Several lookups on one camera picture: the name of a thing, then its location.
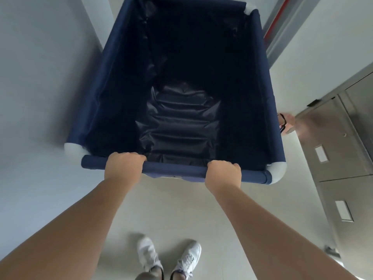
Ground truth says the person's left hand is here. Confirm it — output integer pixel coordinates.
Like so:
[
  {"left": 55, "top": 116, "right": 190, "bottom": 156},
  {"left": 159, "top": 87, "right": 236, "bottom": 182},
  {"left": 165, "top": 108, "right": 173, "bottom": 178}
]
[{"left": 104, "top": 152, "right": 147, "bottom": 187}]

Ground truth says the person's right hand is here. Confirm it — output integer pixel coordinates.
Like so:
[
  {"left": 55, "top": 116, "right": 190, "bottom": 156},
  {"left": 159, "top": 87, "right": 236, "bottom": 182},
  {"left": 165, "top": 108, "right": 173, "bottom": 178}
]
[{"left": 205, "top": 160, "right": 242, "bottom": 199}]

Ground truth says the navy blue fabric laundry cart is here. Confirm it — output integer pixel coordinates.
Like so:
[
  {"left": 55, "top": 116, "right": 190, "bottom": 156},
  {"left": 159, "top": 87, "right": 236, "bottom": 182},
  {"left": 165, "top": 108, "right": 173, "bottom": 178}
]
[{"left": 64, "top": 0, "right": 287, "bottom": 185}]

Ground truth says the person's right forearm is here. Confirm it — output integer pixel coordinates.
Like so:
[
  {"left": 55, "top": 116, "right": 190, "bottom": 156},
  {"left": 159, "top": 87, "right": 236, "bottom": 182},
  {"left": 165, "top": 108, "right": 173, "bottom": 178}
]
[{"left": 207, "top": 185, "right": 359, "bottom": 280}]

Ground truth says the person's left forearm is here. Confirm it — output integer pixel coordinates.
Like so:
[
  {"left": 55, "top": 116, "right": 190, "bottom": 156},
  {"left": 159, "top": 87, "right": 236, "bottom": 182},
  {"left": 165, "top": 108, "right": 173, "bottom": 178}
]
[{"left": 0, "top": 175, "right": 143, "bottom": 280}]

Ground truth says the black plastic cart liner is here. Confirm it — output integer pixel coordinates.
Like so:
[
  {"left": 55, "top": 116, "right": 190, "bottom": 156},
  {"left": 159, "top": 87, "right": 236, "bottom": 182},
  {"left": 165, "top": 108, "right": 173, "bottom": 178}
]
[{"left": 85, "top": 0, "right": 270, "bottom": 166}]

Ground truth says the white cabinet label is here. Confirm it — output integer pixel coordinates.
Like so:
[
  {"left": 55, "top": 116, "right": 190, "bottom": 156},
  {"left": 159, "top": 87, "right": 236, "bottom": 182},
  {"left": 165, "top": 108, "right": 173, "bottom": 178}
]
[
  {"left": 314, "top": 145, "right": 329, "bottom": 163},
  {"left": 335, "top": 200, "right": 354, "bottom": 223}
]

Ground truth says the white left sneaker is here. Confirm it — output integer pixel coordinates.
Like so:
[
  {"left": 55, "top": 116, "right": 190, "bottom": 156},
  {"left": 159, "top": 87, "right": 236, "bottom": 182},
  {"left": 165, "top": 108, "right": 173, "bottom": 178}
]
[{"left": 137, "top": 236, "right": 164, "bottom": 273}]

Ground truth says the white sneaker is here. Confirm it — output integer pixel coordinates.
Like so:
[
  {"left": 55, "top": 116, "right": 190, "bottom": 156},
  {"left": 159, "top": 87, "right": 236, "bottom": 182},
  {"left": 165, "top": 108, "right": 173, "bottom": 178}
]
[
  {"left": 137, "top": 236, "right": 164, "bottom": 273},
  {"left": 171, "top": 240, "right": 202, "bottom": 278}
]

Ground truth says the white right sneaker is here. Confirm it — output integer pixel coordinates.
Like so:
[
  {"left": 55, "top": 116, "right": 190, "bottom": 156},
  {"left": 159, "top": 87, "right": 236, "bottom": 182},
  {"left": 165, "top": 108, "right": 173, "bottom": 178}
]
[{"left": 171, "top": 240, "right": 202, "bottom": 278}]

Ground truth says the grey metal cabinet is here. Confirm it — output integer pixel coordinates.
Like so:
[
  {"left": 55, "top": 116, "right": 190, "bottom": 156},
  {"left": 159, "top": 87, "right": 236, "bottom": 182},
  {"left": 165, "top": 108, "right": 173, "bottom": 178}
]
[{"left": 294, "top": 62, "right": 373, "bottom": 280}]

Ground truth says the person's left leg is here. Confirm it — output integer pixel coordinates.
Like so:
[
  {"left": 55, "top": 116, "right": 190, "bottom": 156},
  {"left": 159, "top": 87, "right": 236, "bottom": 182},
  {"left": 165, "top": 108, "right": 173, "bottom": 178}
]
[{"left": 142, "top": 266, "right": 164, "bottom": 280}]

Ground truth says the grey door frame red stripe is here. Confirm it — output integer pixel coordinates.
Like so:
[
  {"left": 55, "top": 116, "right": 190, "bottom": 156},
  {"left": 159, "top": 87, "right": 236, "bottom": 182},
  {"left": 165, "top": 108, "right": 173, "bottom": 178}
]
[{"left": 262, "top": 0, "right": 324, "bottom": 68}]

